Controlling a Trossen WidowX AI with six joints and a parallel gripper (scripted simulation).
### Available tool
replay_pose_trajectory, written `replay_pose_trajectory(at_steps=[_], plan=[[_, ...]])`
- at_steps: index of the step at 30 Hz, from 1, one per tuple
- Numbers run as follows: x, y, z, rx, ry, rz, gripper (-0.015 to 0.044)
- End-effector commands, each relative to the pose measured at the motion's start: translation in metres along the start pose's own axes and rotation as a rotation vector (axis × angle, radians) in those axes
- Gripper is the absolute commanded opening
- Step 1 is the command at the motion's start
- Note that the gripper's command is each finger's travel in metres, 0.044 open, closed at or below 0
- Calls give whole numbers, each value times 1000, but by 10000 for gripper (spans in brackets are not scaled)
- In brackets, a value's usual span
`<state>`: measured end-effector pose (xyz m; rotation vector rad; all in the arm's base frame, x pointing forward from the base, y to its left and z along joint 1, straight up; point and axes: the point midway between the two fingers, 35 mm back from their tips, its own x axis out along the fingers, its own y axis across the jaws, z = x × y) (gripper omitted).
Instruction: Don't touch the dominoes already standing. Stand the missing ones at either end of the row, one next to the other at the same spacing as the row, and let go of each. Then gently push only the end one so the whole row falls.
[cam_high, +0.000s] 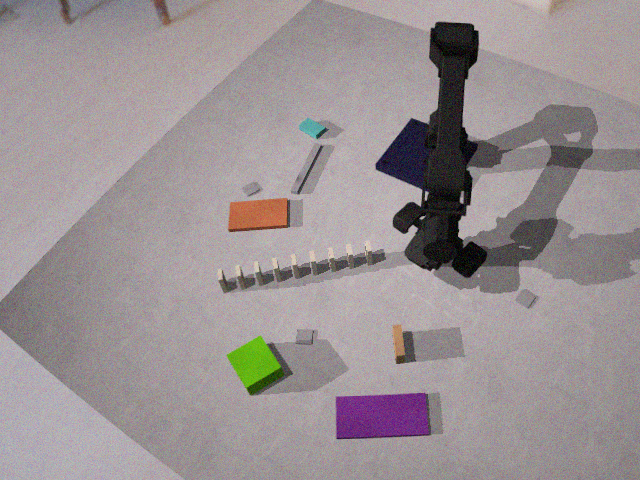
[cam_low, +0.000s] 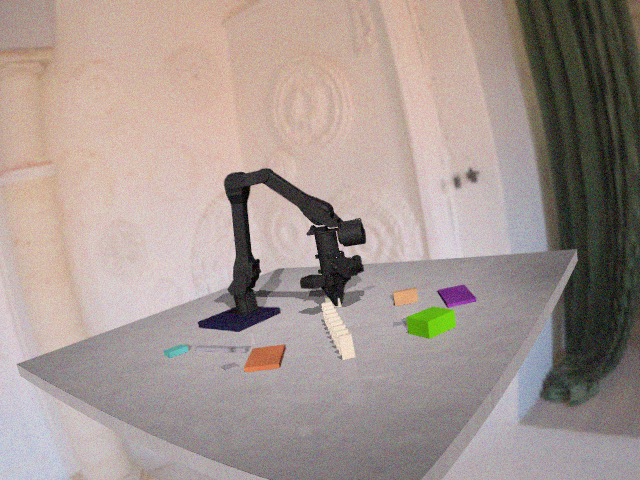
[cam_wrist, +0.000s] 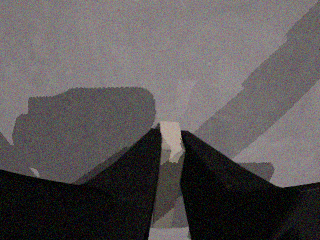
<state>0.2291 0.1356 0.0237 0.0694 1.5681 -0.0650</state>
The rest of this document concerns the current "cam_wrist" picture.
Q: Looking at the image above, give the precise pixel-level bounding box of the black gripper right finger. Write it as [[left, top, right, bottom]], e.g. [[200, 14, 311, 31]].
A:
[[180, 129, 320, 240]]

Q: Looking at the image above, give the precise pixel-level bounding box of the cream domino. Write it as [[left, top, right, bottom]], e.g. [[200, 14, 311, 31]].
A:
[[153, 121, 185, 228]]

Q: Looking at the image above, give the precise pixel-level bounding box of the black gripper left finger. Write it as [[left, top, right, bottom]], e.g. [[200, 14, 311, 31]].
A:
[[0, 129, 161, 240]]

